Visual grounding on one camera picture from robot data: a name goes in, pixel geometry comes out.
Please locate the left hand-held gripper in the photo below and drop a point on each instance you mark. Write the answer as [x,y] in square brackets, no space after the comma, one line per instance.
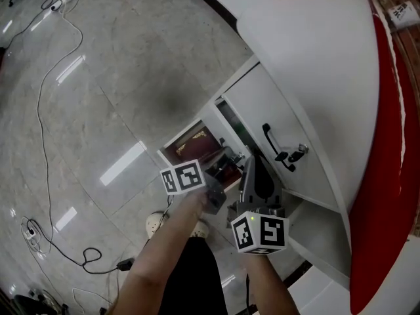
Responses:
[183,177]

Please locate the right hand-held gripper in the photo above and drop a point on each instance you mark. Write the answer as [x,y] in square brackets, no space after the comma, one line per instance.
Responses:
[262,233]

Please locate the person's left forearm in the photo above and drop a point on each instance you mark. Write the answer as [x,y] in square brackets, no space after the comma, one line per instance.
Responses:
[157,251]

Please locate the person's right forearm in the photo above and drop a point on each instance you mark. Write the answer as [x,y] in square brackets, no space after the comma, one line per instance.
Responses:
[269,284]

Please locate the white desk with red top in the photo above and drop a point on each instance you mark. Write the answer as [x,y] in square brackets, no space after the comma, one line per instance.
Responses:
[387,143]

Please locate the dark red book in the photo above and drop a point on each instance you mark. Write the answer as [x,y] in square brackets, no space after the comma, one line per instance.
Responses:
[193,146]

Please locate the person's black clothing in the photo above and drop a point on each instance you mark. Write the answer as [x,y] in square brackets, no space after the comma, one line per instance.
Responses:
[193,274]

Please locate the black power adapter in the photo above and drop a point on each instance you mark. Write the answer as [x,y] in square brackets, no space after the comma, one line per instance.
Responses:
[125,264]

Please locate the white power strip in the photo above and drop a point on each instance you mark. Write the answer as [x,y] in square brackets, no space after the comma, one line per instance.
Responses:
[30,234]
[62,1]

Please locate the clear plastic water bottle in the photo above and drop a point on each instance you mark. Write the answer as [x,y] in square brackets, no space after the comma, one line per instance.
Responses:
[402,15]

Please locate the black office chair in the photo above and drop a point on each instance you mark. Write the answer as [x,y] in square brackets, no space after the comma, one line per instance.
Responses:
[39,304]

